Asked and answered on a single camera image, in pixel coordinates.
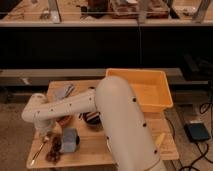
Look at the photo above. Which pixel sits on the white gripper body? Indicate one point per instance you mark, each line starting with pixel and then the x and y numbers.
pixel 45 136

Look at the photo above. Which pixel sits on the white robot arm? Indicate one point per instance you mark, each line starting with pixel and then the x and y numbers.
pixel 128 136

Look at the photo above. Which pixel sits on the yellow plastic tray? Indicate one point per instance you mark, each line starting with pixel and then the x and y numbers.
pixel 150 86

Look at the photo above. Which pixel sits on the orange bowl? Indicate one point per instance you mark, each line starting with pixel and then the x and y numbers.
pixel 63 121

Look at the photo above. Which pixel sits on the dark red grape bunch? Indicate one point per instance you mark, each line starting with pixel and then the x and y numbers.
pixel 54 154

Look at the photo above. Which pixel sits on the blue sponge block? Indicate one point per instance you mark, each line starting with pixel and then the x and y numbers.
pixel 69 140

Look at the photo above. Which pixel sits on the grey folded cloth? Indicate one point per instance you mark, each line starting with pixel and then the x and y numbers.
pixel 63 92

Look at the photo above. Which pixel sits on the black striped bowl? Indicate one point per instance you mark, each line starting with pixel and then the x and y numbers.
pixel 91 118

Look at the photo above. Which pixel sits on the yellow banana toy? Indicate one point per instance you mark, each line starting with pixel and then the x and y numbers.
pixel 159 140

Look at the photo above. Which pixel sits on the wooden shelf rack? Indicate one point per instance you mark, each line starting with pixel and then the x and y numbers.
pixel 106 12

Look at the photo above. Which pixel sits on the black foot pedal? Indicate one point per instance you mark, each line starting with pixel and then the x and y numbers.
pixel 196 132

